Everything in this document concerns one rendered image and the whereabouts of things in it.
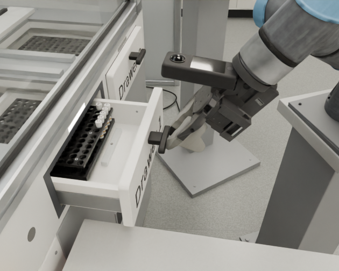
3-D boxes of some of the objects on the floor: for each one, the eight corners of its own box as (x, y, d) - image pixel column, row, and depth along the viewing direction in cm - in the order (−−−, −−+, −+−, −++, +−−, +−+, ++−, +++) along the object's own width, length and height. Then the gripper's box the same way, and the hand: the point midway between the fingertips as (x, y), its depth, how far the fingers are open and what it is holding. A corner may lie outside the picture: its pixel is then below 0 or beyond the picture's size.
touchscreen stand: (259, 165, 182) (311, -38, 116) (192, 198, 165) (207, -18, 98) (206, 118, 215) (223, -62, 148) (145, 141, 197) (133, -50, 130)
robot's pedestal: (296, 221, 155) (357, 81, 105) (339, 280, 133) (441, 141, 83) (239, 238, 148) (274, 97, 98) (274, 304, 126) (343, 166, 76)
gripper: (283, 107, 47) (192, 179, 60) (276, 69, 55) (198, 140, 68) (237, 73, 44) (153, 156, 57) (238, 38, 53) (164, 117, 66)
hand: (169, 135), depth 61 cm, fingers closed on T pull, 3 cm apart
